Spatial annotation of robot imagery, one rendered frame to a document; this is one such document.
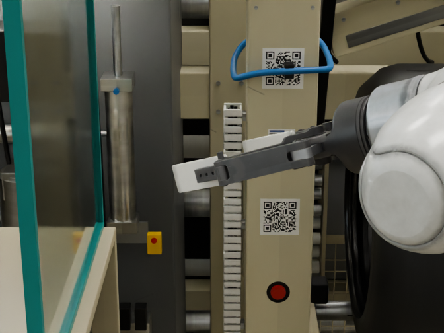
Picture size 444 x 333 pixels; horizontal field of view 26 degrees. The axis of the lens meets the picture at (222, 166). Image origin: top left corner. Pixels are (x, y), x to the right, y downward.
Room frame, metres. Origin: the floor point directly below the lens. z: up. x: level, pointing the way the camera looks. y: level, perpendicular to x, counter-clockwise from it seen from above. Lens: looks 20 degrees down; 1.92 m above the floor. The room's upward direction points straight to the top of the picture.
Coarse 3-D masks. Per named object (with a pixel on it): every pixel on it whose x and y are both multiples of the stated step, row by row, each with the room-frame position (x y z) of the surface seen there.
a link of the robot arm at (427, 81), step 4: (436, 72) 0.87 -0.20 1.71; (440, 72) 0.85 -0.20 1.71; (424, 76) 0.88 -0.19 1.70; (428, 76) 0.87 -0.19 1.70; (432, 76) 0.87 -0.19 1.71; (436, 76) 0.85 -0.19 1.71; (440, 76) 0.84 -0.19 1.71; (420, 80) 0.87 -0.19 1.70; (424, 80) 0.87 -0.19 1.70; (428, 80) 0.86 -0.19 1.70; (432, 80) 0.86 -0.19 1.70; (436, 80) 0.83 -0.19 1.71; (440, 80) 0.82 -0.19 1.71; (420, 84) 0.86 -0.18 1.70; (424, 84) 0.86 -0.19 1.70; (428, 84) 0.86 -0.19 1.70; (432, 84) 0.84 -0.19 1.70; (436, 84) 0.82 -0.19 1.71; (420, 88) 0.86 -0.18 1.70; (424, 88) 0.86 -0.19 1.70; (428, 88) 0.84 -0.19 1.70; (416, 92) 0.86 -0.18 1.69; (420, 92) 0.85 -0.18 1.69
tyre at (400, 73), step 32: (416, 64) 1.82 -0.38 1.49; (352, 192) 1.99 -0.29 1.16; (352, 224) 1.96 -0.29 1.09; (352, 256) 1.92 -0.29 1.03; (384, 256) 1.52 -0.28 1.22; (416, 256) 1.49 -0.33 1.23; (352, 288) 1.84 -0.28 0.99; (384, 288) 1.52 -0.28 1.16; (416, 288) 1.48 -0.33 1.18; (384, 320) 1.53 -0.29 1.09; (416, 320) 1.49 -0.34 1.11
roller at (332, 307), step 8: (320, 304) 1.91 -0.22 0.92; (328, 304) 1.91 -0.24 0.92; (336, 304) 1.91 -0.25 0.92; (344, 304) 1.91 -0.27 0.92; (320, 312) 1.90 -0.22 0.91; (328, 312) 1.90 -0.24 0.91; (336, 312) 1.90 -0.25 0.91; (344, 312) 1.90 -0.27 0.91; (336, 320) 1.91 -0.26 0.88; (344, 320) 1.91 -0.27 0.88; (352, 320) 1.91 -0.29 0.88
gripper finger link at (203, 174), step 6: (198, 168) 0.93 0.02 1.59; (204, 168) 0.92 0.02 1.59; (210, 168) 0.92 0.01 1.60; (216, 168) 0.89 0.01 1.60; (222, 168) 0.89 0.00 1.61; (198, 174) 0.92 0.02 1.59; (204, 174) 0.92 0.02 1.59; (210, 174) 0.92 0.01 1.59; (216, 174) 0.91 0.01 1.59; (222, 174) 0.89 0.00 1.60; (228, 174) 0.89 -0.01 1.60; (198, 180) 0.93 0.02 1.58; (204, 180) 0.92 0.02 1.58; (210, 180) 0.92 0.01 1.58
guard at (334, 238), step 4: (320, 236) 2.11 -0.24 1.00; (328, 236) 2.11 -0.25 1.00; (332, 236) 2.11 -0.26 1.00; (336, 236) 2.11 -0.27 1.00; (340, 236) 2.11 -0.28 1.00; (320, 240) 2.10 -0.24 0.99; (328, 240) 2.10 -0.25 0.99; (332, 240) 2.10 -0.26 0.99; (336, 240) 2.10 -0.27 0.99; (340, 240) 2.10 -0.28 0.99; (344, 240) 2.10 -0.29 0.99; (332, 260) 2.11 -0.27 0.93; (336, 260) 2.11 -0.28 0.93; (340, 260) 2.11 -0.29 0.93; (344, 260) 2.11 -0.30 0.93; (320, 320) 2.11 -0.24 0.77; (320, 324) 2.11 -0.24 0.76; (332, 324) 2.11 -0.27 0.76; (344, 324) 2.11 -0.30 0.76; (332, 328) 2.11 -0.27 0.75; (344, 328) 2.11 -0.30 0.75; (332, 332) 2.11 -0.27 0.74; (344, 332) 2.11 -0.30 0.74; (356, 332) 2.11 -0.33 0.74
